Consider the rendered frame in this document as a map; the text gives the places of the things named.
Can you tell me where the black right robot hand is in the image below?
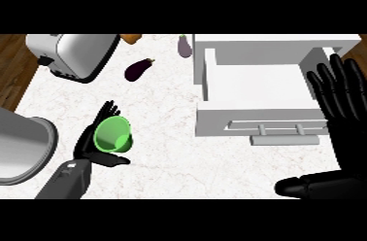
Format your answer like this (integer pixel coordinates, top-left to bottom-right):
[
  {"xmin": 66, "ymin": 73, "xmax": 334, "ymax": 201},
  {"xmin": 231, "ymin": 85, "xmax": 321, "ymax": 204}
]
[{"xmin": 274, "ymin": 53, "xmax": 367, "ymax": 200}]

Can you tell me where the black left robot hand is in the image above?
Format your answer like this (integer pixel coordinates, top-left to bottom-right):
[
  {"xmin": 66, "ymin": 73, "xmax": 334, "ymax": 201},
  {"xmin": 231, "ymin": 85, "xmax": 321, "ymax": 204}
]
[{"xmin": 73, "ymin": 100, "xmax": 131, "ymax": 168}]

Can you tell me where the green cup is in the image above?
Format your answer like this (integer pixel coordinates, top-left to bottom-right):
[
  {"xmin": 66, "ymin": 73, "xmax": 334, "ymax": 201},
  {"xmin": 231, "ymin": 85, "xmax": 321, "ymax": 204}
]
[{"xmin": 91, "ymin": 115, "xmax": 132, "ymax": 154}]

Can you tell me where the white open drawer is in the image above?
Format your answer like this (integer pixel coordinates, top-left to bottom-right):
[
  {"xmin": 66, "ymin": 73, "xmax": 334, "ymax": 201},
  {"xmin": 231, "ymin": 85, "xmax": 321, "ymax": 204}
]
[{"xmin": 192, "ymin": 46, "xmax": 346, "ymax": 147}]

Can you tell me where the large grey pot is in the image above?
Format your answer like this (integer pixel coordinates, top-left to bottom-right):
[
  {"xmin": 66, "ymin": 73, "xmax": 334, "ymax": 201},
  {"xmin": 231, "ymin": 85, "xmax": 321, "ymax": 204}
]
[{"xmin": 0, "ymin": 107, "xmax": 60, "ymax": 187}]

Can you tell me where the dark purple eggplant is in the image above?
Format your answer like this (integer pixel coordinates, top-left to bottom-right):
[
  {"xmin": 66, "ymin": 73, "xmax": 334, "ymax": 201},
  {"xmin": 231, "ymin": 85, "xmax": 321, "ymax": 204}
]
[{"xmin": 123, "ymin": 57, "xmax": 156, "ymax": 83}]

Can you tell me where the silver toaster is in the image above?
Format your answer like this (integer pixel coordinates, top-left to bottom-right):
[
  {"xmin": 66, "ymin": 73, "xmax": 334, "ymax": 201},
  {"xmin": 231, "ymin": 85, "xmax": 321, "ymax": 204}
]
[{"xmin": 24, "ymin": 33, "xmax": 122, "ymax": 85}]

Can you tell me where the white cabinet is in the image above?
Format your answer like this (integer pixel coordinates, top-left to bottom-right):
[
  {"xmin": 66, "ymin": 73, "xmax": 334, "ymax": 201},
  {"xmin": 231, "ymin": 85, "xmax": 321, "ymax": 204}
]
[{"xmin": 191, "ymin": 33, "xmax": 362, "ymax": 86}]

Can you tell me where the orange-brown object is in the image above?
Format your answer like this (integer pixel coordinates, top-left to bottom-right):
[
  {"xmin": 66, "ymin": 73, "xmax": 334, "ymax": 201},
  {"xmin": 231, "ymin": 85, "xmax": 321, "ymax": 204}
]
[{"xmin": 119, "ymin": 33, "xmax": 142, "ymax": 46}]

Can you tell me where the pale purple eggplant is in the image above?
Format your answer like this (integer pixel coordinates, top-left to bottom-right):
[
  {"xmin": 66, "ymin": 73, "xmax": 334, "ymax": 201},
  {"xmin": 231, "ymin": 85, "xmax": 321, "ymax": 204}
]
[{"xmin": 176, "ymin": 34, "xmax": 192, "ymax": 59}]

